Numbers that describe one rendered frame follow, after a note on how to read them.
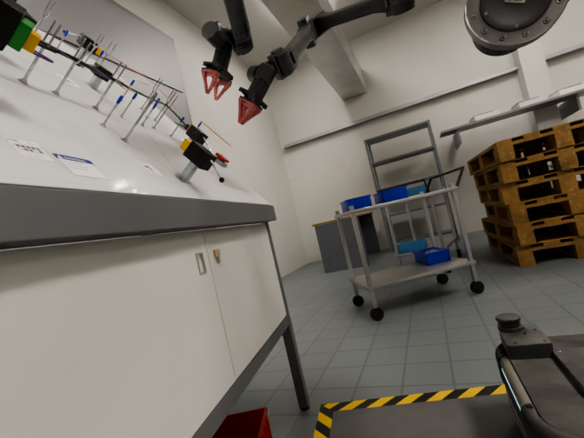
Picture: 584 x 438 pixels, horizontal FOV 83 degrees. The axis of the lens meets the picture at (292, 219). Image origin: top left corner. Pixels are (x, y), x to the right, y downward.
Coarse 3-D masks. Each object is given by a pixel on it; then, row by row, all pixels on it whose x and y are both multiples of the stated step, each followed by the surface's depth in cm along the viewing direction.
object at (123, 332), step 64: (0, 256) 38; (64, 256) 46; (128, 256) 58; (192, 256) 78; (0, 320) 37; (64, 320) 44; (128, 320) 54; (192, 320) 72; (0, 384) 35; (64, 384) 42; (128, 384) 51; (192, 384) 67
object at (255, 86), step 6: (258, 78) 106; (252, 84) 106; (258, 84) 106; (264, 84) 106; (240, 90) 105; (246, 90) 104; (252, 90) 106; (258, 90) 106; (264, 90) 107; (252, 96) 104; (258, 96) 105; (264, 108) 112
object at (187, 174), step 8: (192, 144) 82; (200, 144) 85; (184, 152) 83; (192, 152) 82; (200, 152) 82; (208, 152) 83; (192, 160) 82; (200, 160) 82; (208, 160) 82; (192, 168) 84; (200, 168) 82; (208, 168) 85; (176, 176) 83; (184, 176) 84
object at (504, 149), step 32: (576, 128) 258; (480, 160) 339; (512, 160) 274; (544, 160) 317; (576, 160) 258; (480, 192) 396; (512, 192) 277; (544, 192) 304; (576, 192) 259; (512, 224) 280; (544, 224) 268; (576, 224) 261; (512, 256) 311; (576, 256) 266
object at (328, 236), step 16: (320, 224) 490; (336, 224) 482; (352, 224) 474; (368, 224) 595; (320, 240) 493; (336, 240) 484; (352, 240) 475; (368, 240) 597; (336, 256) 485; (352, 256) 477
